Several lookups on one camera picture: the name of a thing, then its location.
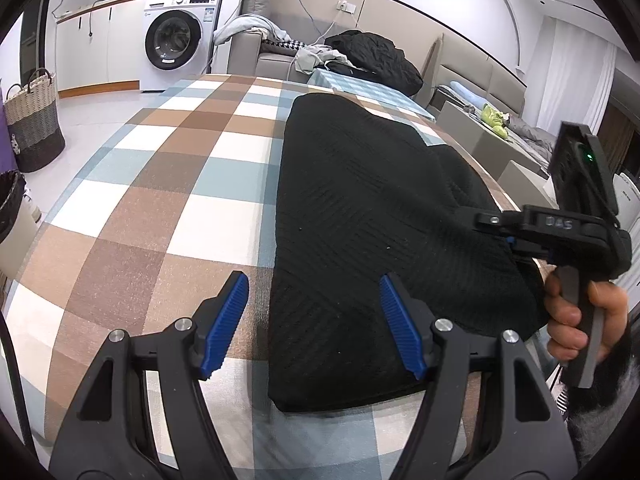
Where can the light grey garment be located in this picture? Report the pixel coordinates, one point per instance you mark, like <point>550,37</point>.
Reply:
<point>315,57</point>

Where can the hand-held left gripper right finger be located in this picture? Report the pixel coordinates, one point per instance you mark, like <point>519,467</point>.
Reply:
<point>400,325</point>

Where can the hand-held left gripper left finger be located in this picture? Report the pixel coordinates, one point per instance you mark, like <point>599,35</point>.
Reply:
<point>225,325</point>

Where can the light blue pillow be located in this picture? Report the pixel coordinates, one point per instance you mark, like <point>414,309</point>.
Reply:
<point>465,91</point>

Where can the white curtain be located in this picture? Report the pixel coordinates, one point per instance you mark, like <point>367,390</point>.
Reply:
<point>575,70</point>

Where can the black knit sweater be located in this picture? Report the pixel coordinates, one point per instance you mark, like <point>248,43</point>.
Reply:
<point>360,220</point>

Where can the plaid table cover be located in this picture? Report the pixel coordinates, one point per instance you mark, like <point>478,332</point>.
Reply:
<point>165,185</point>

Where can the purple bag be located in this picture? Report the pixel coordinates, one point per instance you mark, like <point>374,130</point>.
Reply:
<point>6,150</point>

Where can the grey box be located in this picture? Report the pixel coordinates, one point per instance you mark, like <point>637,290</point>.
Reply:
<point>475,140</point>

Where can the white cardboard box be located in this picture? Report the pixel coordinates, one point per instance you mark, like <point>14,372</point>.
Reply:
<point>520,180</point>

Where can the houndstooth pillow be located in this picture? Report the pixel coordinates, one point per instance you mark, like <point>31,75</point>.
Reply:
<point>282,45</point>

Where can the person's right forearm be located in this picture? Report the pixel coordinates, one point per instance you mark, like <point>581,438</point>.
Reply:
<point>595,425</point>

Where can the beige bed headboard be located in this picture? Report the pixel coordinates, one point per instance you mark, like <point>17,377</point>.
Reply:
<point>480,70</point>

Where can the white cabinet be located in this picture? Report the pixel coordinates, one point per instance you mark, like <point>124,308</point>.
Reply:
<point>90,60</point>

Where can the green plush toy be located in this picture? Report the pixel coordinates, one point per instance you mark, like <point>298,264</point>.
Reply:
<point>492,117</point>

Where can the light blue checked cloth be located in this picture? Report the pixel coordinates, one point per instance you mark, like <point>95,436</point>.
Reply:
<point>370,90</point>

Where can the person's right hand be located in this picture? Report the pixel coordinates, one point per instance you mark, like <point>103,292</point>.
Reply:
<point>562,315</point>

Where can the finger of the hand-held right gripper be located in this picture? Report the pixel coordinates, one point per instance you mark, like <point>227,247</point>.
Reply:
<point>492,220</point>

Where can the white crumpled garment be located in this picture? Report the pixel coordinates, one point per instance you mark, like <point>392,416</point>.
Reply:
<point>245,25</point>

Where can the grey quilt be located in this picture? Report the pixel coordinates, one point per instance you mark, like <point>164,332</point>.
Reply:
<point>532,137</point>

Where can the cream trash bin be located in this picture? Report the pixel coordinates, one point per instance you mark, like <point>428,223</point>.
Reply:
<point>20,230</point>

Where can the white wall socket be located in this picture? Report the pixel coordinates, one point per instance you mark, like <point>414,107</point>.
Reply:
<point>346,7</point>

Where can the grey sofa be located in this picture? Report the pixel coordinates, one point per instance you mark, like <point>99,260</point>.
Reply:
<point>245,57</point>

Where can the black quilted jacket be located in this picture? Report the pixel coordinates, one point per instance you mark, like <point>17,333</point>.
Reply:
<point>375,55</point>

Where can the brown wooden wardrobe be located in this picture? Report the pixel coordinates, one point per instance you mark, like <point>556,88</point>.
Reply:
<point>625,125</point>

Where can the white washing machine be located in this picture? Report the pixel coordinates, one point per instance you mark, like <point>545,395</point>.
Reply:
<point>205,40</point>

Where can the woven laundry basket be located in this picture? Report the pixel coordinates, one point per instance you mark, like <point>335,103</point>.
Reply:
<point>35,135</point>

